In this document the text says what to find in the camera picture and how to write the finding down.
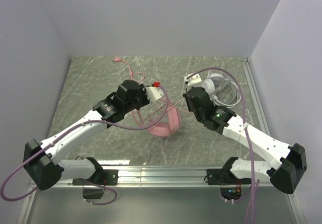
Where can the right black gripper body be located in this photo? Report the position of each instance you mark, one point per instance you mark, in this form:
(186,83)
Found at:
(187,100)

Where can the aluminium rail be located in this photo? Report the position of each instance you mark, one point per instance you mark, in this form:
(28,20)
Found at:
(161,176)
(255,95)

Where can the right side aluminium rail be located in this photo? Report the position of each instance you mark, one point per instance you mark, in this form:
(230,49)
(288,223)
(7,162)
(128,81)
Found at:
(255,95)

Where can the pink headset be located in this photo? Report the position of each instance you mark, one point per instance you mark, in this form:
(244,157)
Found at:
(165,118)

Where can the front aluminium rail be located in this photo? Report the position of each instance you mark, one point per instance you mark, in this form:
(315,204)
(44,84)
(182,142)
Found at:
(161,176)

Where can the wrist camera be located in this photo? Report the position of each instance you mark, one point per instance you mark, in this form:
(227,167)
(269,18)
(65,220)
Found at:
(194,81)
(154,92)

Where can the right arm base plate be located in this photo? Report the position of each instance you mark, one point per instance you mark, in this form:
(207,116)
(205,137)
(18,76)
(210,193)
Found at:
(223,177)

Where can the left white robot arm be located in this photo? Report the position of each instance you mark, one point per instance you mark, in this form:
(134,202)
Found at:
(49,165)

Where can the white headset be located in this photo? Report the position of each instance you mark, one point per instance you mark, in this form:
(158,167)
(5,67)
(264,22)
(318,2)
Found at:
(221,90)

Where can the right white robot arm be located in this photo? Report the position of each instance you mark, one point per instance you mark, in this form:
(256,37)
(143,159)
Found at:
(227,123)

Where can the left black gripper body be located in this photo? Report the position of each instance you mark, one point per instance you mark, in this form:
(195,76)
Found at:
(145,98)

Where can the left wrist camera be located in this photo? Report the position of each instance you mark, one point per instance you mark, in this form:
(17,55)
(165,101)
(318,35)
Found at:
(154,92)

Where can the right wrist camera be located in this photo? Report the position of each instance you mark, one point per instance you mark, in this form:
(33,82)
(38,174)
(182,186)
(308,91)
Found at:
(194,81)

